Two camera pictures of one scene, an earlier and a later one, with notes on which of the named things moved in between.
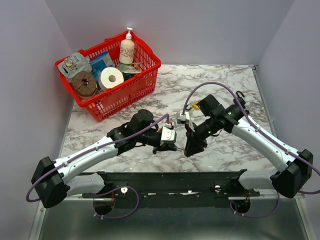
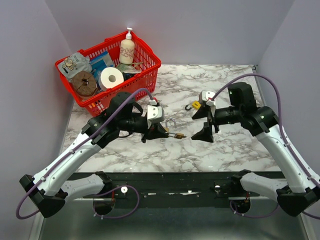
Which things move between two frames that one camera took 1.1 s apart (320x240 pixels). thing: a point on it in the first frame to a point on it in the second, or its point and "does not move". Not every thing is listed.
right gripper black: x=192 y=146 to x=205 y=134
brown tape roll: x=84 y=83 does not move
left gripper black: x=165 y=147 to x=155 y=131
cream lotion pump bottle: x=127 y=49 does not move
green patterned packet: x=129 y=68 does not move
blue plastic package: x=100 y=62 does not move
